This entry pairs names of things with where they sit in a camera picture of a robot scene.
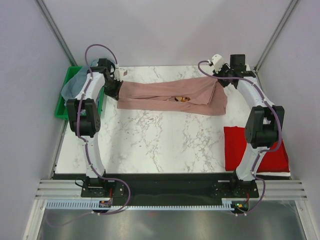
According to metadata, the left aluminium corner post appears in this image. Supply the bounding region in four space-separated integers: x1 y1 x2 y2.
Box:
35 0 78 66

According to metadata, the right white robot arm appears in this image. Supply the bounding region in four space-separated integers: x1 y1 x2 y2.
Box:
210 54 285 198

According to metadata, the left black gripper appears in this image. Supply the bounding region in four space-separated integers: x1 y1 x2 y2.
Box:
103 77 123 101

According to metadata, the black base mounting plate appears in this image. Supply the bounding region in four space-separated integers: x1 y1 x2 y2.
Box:
79 172 258 208

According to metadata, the folded red t shirt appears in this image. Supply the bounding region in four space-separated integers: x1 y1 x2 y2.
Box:
223 126 290 173

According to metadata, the pink t shirt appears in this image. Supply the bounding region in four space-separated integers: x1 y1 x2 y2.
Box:
117 77 228 116

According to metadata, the aluminium corner post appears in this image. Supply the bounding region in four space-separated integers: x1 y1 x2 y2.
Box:
254 0 300 73
35 0 78 66

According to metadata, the white cable duct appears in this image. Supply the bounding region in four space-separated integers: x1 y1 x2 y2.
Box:
46 198 114 210
122 198 234 211

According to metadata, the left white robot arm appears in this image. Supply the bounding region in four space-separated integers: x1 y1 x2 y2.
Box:
66 58 123 199

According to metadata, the left white cable duct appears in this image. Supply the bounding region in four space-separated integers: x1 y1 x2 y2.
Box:
46 198 114 210

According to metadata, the right white cable duct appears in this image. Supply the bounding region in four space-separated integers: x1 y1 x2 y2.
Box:
122 198 234 211

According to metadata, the grey-blue t shirt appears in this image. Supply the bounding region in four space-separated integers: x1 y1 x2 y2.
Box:
60 65 89 102

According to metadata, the right aluminium corner post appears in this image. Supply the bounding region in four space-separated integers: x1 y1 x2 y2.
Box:
254 0 300 73

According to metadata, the aluminium rail frame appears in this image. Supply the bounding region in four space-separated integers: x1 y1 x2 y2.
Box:
23 174 307 240

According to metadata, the folded white t shirt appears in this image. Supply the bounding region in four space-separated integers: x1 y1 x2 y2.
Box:
257 172 291 177

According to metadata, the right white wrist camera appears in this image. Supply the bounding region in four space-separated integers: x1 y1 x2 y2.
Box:
208 54 225 74

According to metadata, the green plastic bin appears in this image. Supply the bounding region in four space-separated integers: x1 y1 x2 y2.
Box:
54 66 105 121

